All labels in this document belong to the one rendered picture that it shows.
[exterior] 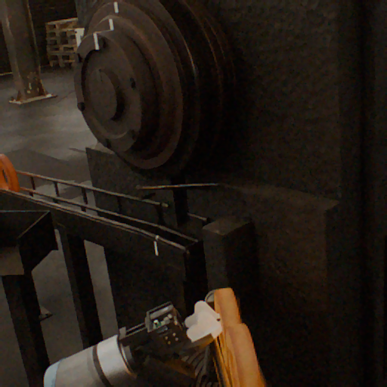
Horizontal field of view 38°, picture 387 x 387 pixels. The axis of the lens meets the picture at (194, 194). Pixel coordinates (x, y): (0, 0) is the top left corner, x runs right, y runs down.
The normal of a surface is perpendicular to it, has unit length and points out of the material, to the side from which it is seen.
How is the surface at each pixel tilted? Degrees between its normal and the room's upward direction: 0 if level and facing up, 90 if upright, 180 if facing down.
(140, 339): 90
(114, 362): 59
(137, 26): 41
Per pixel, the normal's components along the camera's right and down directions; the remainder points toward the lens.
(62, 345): -0.11, -0.93
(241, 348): -0.05, -0.69
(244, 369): 0.02, -0.32
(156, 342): 0.11, 0.34
